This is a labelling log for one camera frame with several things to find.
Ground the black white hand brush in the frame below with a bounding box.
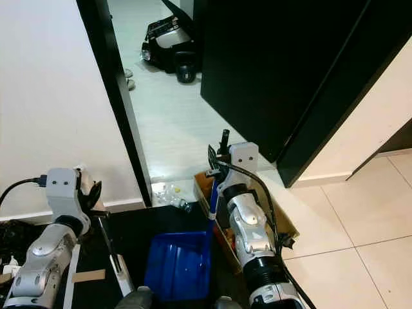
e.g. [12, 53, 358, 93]
[77, 165, 137, 298]

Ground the blue plastic dustpan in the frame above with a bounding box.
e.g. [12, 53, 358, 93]
[143, 177, 223, 303]

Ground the brown cardboard box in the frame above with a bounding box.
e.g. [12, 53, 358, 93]
[192, 170, 301, 259]

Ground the clear plastic bottle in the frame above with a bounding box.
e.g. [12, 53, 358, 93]
[153, 182, 194, 214]

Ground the brown cardboard strip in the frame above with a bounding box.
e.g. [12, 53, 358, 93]
[71, 268, 108, 283]

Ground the black door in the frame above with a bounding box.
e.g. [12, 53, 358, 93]
[199, 0, 412, 189]

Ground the grey left robot leg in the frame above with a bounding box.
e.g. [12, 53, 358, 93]
[115, 286, 156, 309]

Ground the grey robot leg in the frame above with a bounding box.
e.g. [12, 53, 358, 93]
[115, 286, 156, 309]
[212, 295, 243, 309]

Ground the black vacuum cleaner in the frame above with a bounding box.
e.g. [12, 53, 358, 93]
[141, 0, 198, 84]

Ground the grey right robot leg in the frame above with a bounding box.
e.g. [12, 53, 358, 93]
[212, 295, 243, 309]

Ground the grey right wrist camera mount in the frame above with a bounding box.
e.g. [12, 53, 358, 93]
[228, 142, 260, 179]

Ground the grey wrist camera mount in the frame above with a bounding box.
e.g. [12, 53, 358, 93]
[228, 142, 260, 179]
[46, 168, 84, 220]

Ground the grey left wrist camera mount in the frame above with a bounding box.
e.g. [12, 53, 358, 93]
[46, 168, 84, 220]

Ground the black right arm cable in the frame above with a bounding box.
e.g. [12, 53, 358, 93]
[215, 160, 297, 253]

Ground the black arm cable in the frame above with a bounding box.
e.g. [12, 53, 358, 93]
[0, 176, 50, 208]
[215, 160, 297, 253]

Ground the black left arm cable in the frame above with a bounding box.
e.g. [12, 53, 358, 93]
[0, 176, 50, 208]

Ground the black tangled cable pile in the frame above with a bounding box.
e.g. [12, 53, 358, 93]
[0, 220, 41, 259]

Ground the black door frame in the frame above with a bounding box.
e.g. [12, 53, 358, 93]
[75, 0, 155, 208]

